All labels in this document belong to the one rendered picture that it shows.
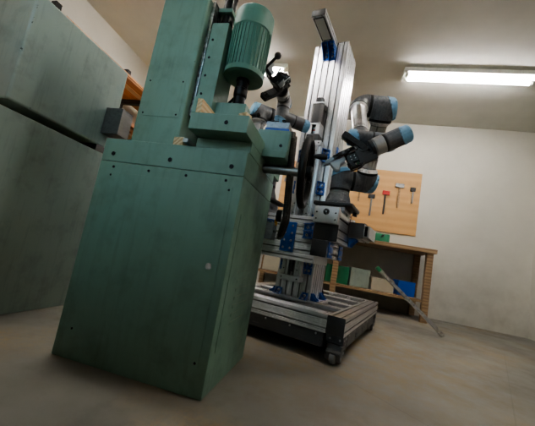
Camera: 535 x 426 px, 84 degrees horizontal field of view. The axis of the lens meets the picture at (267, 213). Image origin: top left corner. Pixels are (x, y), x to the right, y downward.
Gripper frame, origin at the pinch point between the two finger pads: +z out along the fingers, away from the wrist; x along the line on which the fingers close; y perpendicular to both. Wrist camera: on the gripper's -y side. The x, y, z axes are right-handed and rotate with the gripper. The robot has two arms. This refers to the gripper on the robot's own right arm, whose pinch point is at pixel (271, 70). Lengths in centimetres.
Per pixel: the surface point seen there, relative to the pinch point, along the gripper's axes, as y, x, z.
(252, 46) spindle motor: -4.4, -1.4, 19.8
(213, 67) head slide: -21.6, -8.0, 19.6
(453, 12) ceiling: 175, 2, -117
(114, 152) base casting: -73, 2, 35
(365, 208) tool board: 48, 59, -318
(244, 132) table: -34, 36, 40
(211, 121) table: -39, 25, 40
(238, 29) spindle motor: -2.9, -11.7, 20.8
